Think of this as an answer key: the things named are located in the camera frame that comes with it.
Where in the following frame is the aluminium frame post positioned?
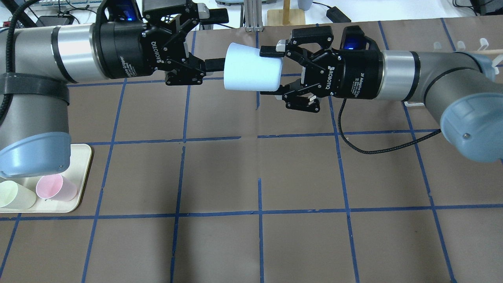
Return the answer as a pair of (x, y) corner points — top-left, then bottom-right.
(243, 0), (264, 32)

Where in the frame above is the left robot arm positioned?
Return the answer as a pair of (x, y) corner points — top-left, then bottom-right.
(0, 0), (229, 178)

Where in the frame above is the pink plastic cup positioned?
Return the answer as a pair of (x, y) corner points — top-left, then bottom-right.
(35, 174), (78, 201)

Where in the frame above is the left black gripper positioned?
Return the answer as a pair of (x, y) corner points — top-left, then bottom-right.
(92, 6), (229, 86)

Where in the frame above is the black braided cable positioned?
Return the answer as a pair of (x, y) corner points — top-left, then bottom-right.
(336, 97), (443, 155)

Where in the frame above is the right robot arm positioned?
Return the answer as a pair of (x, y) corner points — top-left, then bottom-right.
(259, 26), (503, 162)

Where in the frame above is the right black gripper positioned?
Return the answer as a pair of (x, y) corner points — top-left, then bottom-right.
(259, 26), (384, 113)

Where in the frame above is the light blue plastic cup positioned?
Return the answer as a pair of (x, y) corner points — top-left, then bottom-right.
(223, 42), (283, 92)

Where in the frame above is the blue cup on desk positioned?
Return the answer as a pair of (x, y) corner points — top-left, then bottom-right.
(297, 0), (313, 11)

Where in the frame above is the white wire cup rack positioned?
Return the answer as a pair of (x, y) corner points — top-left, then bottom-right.
(404, 38), (502, 107)

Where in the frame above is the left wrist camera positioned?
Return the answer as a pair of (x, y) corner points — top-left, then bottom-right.
(99, 0), (142, 22)

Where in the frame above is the cream plastic tray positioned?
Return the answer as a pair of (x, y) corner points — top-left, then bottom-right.
(0, 143), (93, 214)

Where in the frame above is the wooden cup tree stand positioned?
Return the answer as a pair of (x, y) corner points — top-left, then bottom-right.
(266, 0), (306, 26)

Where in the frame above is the black power adapter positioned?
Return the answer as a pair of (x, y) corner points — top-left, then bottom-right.
(326, 7), (352, 23)

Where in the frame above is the white plastic cup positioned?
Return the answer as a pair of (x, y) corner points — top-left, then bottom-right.
(0, 180), (37, 209)

